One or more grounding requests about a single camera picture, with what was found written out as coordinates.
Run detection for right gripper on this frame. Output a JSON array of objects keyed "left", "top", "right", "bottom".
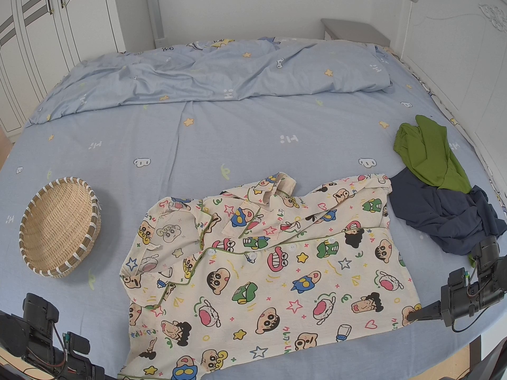
[{"left": 440, "top": 284, "right": 477, "bottom": 328}]

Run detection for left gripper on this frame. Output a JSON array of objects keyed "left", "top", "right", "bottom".
[{"left": 64, "top": 355, "right": 107, "bottom": 380}]

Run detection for white printed pyjama top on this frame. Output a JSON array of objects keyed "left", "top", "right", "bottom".
[{"left": 119, "top": 171, "right": 422, "bottom": 380}]

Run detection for dark blue garment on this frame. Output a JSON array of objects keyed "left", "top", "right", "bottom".
[{"left": 389, "top": 169, "right": 507, "bottom": 256}]

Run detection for round woven basket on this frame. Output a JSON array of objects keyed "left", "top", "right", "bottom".
[{"left": 18, "top": 177, "right": 101, "bottom": 279}]

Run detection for bed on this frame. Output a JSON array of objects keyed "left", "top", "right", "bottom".
[{"left": 0, "top": 0, "right": 507, "bottom": 380}]

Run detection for green shorts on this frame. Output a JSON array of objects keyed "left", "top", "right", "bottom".
[{"left": 393, "top": 114, "right": 481, "bottom": 269}]

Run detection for grey bedside table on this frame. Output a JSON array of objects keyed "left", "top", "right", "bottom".
[{"left": 321, "top": 18, "right": 389, "bottom": 46}]

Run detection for pale blue quilt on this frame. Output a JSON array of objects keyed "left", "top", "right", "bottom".
[{"left": 27, "top": 37, "right": 395, "bottom": 126}]

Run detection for white wardrobe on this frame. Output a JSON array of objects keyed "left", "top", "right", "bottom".
[{"left": 0, "top": 0, "right": 126, "bottom": 141}]

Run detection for white vertical pipe cover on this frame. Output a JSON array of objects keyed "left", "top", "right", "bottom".
[{"left": 144, "top": 0, "right": 165, "bottom": 48}]

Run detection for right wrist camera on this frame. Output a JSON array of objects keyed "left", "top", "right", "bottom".
[{"left": 447, "top": 268, "right": 470, "bottom": 292}]

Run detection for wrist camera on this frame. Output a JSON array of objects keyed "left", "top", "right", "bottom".
[
  {"left": 447, "top": 268, "right": 470, "bottom": 292},
  {"left": 64, "top": 332, "right": 92, "bottom": 358}
]

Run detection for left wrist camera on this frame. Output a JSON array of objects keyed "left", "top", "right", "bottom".
[{"left": 64, "top": 332, "right": 92, "bottom": 358}]

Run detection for black cable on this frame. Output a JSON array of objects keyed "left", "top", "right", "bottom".
[{"left": 451, "top": 311, "right": 485, "bottom": 334}]

